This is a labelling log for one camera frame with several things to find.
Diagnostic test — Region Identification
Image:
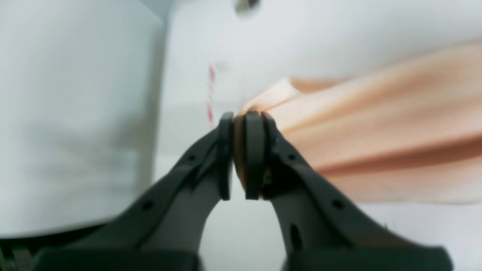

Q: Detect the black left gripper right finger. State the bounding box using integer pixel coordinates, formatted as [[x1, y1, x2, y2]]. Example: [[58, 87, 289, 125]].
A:
[[245, 112, 453, 271]]

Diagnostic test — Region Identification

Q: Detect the peach T-shirt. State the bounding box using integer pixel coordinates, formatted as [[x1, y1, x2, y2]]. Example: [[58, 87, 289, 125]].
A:
[[238, 41, 482, 204]]

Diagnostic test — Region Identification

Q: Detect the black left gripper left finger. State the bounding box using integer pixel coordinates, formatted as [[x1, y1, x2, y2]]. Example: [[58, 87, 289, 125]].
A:
[[34, 113, 233, 271]]

